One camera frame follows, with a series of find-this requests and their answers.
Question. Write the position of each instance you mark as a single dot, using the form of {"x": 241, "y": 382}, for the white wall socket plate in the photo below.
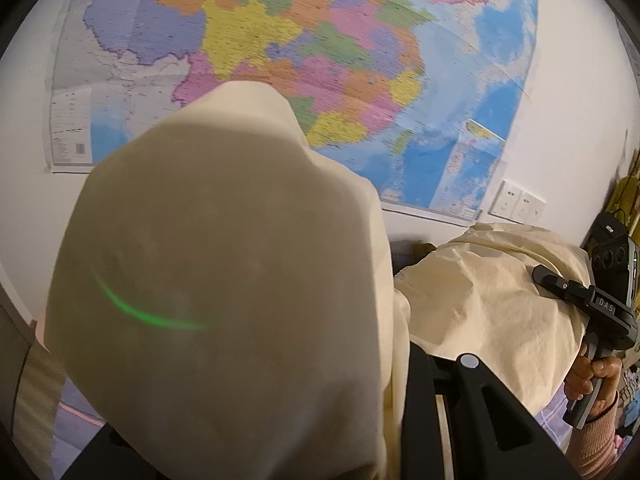
{"x": 531, "y": 207}
{"x": 506, "y": 199}

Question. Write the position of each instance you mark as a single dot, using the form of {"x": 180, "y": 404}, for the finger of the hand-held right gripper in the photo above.
{"x": 562, "y": 285}

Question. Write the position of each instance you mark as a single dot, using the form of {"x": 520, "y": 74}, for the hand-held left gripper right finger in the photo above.
{"x": 480, "y": 425}

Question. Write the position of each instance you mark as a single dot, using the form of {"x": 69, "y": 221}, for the person's right forearm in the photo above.
{"x": 597, "y": 442}

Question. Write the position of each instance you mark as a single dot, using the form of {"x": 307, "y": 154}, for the purple bed sheet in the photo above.
{"x": 75, "y": 425}

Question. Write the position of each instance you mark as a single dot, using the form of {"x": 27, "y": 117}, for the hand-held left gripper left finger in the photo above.
{"x": 105, "y": 460}

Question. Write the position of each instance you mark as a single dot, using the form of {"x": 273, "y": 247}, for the pastel patterned cloth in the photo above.
{"x": 631, "y": 410}

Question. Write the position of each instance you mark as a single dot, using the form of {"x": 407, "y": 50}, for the colourful wall map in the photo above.
{"x": 325, "y": 35}

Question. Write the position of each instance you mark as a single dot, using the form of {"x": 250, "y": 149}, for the person's right hand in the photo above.
{"x": 600, "y": 375}

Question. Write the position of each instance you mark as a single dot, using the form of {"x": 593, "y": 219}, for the pale yellow shirt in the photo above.
{"x": 225, "y": 260}

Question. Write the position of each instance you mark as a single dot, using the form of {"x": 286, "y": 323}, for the beige striped cloth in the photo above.
{"x": 37, "y": 390}

